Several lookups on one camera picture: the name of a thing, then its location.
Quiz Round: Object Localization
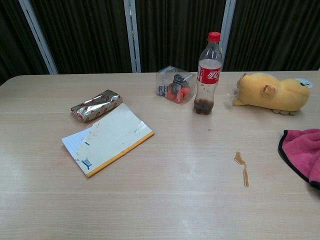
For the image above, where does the clear plastic box with items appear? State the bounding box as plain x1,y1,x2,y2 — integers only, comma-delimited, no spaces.
155,65,198,105

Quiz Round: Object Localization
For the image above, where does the pink cloth with black trim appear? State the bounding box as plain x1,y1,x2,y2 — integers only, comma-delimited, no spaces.
277,128,320,190

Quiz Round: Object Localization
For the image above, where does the dark pleated partition panel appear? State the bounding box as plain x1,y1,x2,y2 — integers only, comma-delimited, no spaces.
0,0,51,86
223,0,320,72
134,0,229,73
29,0,134,75

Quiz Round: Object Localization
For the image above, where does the white notepad with yellow edge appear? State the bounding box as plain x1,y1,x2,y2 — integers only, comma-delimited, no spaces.
61,103,155,179

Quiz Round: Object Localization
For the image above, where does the yellow plush toy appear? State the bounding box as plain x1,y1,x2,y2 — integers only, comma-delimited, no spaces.
231,72,311,116

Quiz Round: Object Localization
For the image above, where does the red-capped plastic bottle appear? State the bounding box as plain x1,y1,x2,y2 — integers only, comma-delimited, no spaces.
192,31,223,115

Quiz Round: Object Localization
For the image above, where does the grey partition post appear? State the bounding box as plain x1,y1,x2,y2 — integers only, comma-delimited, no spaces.
18,0,59,75
219,0,237,72
124,0,142,74

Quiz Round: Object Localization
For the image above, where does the gold foil snack packet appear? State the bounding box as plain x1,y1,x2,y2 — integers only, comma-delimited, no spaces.
70,89,124,124

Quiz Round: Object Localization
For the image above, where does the white round table grommet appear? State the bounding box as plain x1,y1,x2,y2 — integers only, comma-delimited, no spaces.
294,76,315,89

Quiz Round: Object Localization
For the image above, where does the brown liquid spill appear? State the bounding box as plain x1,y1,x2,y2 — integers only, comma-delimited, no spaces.
233,151,250,188

